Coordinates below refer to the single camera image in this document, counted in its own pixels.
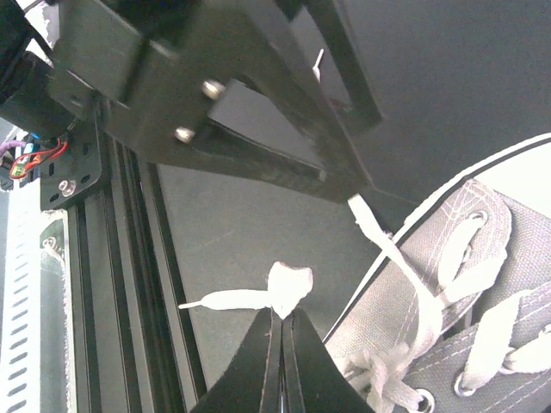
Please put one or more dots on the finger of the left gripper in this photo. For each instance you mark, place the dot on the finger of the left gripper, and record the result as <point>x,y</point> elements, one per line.
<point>318,56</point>

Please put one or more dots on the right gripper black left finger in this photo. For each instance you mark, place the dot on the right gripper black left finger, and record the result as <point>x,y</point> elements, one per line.
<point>251,383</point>

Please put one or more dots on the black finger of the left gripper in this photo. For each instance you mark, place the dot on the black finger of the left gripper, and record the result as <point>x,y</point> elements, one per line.
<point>219,149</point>

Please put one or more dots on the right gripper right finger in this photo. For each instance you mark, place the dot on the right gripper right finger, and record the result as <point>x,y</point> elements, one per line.
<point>311,381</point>

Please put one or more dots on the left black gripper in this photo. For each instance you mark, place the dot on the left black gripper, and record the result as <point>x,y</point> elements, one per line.
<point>147,61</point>

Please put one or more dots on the grey sneaker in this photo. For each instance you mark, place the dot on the grey sneaker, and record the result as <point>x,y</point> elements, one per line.
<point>454,314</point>

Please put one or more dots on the left small circuit board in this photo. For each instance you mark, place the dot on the left small circuit board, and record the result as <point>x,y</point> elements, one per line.
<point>28,162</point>

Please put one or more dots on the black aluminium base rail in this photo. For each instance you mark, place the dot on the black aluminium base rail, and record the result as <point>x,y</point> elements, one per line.
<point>132,350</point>

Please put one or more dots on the white slotted cable duct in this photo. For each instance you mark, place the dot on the white slotted cable duct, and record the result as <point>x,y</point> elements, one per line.
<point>20,343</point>

